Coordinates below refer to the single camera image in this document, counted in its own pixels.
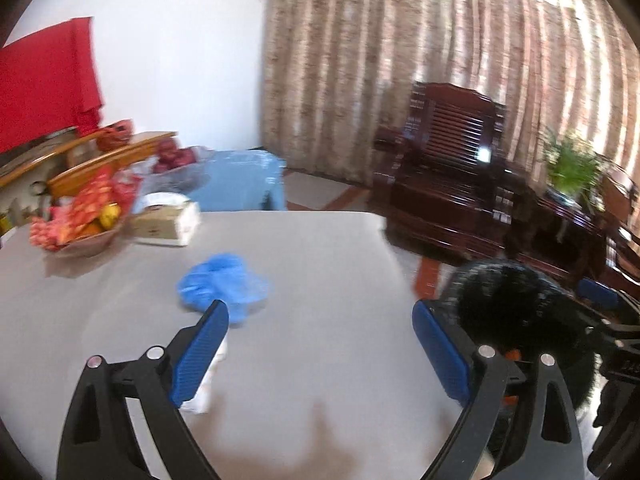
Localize red cloth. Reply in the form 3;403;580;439
0;18;103;152

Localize blue crumpled plastic cover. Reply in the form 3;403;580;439
177;252;269;325

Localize white tissue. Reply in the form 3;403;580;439
180;336;228;415

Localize grey tablecloth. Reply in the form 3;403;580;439
1;211;459;479

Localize glass fruit bowl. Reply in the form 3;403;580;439
130;146;216;195

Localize wooden tv cabinet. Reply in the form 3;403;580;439
1;128;176;233

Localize red ornament on cabinet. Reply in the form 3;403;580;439
96;119;134;153

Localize red apples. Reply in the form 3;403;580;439
153;138;198;174

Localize red orange snack packet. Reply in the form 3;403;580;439
56;166;122;246

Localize tissue box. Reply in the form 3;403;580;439
130;192;201;247

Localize green potted plant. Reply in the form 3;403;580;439
544;129;608;203

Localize orange foam net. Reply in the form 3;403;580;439
503;349;523;408

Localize dark wooden armchair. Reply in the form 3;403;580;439
370;82;510;259

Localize floral beige curtain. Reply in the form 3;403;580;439
260;0;639;182

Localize glass snack bowl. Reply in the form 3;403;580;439
40;219;127;259

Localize blue plastic covered stool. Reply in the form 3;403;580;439
186;150;288;211

